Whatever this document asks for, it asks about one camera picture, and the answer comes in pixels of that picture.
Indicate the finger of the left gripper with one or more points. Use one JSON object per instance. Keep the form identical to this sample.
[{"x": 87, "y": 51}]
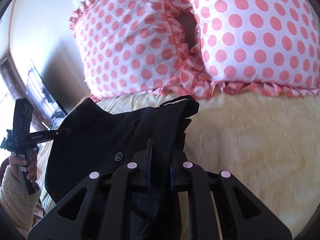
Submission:
[{"x": 56, "y": 134}]

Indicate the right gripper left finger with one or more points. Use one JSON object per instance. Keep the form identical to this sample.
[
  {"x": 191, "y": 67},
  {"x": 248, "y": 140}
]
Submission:
[{"x": 143, "y": 160}]

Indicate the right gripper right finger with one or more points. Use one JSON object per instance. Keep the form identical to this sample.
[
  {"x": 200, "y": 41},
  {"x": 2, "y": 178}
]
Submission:
[{"x": 176, "y": 176}]

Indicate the black pants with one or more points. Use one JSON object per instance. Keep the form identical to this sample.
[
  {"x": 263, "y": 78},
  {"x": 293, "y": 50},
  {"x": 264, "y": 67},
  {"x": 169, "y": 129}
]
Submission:
[{"x": 90, "y": 173}]

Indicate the beige fleece left forearm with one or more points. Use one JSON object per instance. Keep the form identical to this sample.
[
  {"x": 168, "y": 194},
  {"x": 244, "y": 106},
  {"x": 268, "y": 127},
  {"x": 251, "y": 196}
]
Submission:
[{"x": 18, "y": 207}]

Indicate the left hand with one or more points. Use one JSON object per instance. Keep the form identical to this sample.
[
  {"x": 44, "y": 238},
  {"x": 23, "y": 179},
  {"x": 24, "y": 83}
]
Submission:
[{"x": 31, "y": 165}]

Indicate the yellow patterned bedsheet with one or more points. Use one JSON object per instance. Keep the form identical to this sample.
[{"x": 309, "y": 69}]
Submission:
[{"x": 269, "y": 144}]

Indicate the left pink polka-dot pillow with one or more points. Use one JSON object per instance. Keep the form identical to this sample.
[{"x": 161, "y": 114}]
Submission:
[{"x": 130, "y": 46}]

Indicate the pink polka-dot pillow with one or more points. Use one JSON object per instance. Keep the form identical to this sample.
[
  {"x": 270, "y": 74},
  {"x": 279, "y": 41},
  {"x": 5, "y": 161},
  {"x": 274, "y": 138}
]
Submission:
[
  {"x": 130, "y": 46},
  {"x": 268, "y": 46}
]

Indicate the right pink polka-dot pillow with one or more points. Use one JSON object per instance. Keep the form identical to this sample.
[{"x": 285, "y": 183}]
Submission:
[{"x": 268, "y": 46}]

